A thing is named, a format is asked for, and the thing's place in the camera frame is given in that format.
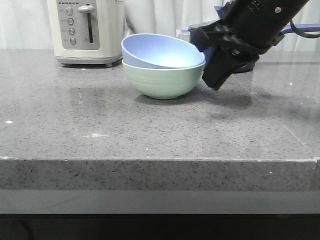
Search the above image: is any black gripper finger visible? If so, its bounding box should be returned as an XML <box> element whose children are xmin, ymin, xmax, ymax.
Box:
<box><xmin>202</xmin><ymin>47</ymin><xmax>259</xmax><ymax>91</ymax></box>

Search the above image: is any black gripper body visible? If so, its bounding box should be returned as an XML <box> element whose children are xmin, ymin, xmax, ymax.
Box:
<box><xmin>193</xmin><ymin>0</ymin><xmax>286</xmax><ymax>62</ymax></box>

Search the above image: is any green bowl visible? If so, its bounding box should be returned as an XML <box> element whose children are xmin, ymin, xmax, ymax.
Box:
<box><xmin>122</xmin><ymin>62</ymin><xmax>205</xmax><ymax>100</ymax></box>

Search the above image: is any blue bowl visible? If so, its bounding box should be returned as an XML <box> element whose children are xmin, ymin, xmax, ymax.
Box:
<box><xmin>121</xmin><ymin>33</ymin><xmax>205</xmax><ymax>69</ymax></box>

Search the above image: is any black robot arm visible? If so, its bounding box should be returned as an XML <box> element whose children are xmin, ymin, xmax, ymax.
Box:
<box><xmin>191</xmin><ymin>0</ymin><xmax>307</xmax><ymax>91</ymax></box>

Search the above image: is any dark blue saucepan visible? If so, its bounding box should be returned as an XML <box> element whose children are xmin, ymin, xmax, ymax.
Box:
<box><xmin>190</xmin><ymin>20</ymin><xmax>320</xmax><ymax>64</ymax></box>

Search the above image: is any clear plastic container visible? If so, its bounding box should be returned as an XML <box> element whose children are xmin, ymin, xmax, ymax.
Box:
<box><xmin>175</xmin><ymin>26</ymin><xmax>190</xmax><ymax>43</ymax></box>

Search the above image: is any cream toaster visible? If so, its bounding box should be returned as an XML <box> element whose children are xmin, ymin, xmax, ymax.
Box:
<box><xmin>47</xmin><ymin>0</ymin><xmax>125</xmax><ymax>66</ymax></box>

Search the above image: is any white curtain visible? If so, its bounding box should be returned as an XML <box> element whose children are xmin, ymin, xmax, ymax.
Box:
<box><xmin>0</xmin><ymin>0</ymin><xmax>320</xmax><ymax>53</ymax></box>

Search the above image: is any black cable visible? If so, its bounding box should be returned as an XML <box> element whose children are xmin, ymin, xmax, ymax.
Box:
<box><xmin>289</xmin><ymin>19</ymin><xmax>320</xmax><ymax>39</ymax></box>

